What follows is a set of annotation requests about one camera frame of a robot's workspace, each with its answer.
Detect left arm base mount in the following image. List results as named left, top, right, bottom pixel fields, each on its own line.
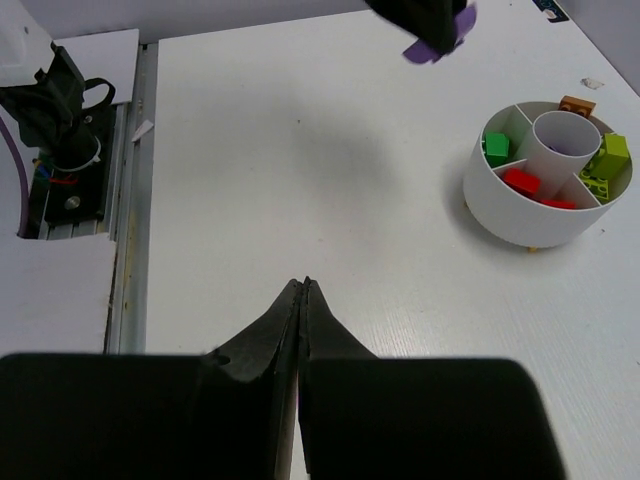
left=0, top=42, right=119, bottom=239

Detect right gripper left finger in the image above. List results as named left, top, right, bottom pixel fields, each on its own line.
left=1, top=280, right=302, bottom=479

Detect purple lego brick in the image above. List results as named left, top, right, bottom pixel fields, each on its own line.
left=402, top=1, right=478, bottom=65

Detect red lego brick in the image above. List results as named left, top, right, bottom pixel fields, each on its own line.
left=540, top=199, right=576, bottom=210
left=502, top=168, right=541, bottom=198

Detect lime green lego brick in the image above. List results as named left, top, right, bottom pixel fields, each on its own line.
left=591, top=133, right=630, bottom=180

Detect olive green lego brick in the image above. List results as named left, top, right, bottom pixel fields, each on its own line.
left=579, top=170, right=610, bottom=204

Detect white round divided container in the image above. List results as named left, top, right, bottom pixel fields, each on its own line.
left=462, top=101, right=633, bottom=250

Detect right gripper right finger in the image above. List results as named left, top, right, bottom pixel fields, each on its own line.
left=298, top=279, right=566, bottom=479

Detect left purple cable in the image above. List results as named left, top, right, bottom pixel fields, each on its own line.
left=0, top=117, right=31, bottom=236

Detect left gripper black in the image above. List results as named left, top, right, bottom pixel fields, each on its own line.
left=365, top=0, right=473, bottom=54

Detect aluminium table frame rail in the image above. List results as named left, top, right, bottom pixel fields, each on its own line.
left=105, top=43, right=159, bottom=354

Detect orange lego plate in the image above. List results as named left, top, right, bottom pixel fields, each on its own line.
left=558, top=95, right=596, bottom=119

